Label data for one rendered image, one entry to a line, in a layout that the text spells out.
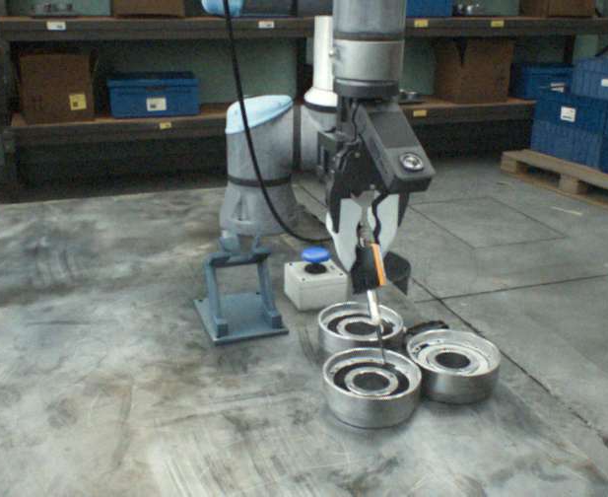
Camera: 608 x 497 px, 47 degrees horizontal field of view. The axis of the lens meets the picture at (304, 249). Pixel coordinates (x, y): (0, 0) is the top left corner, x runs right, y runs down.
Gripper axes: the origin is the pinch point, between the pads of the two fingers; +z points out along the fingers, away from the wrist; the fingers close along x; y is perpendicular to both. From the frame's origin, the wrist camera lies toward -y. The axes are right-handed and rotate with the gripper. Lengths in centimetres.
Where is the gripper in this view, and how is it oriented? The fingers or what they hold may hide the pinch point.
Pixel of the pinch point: (365, 260)
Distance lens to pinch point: 81.6
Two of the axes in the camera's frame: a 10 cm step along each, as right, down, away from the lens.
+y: -3.4, -3.5, 8.7
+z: -0.2, 9.3, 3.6
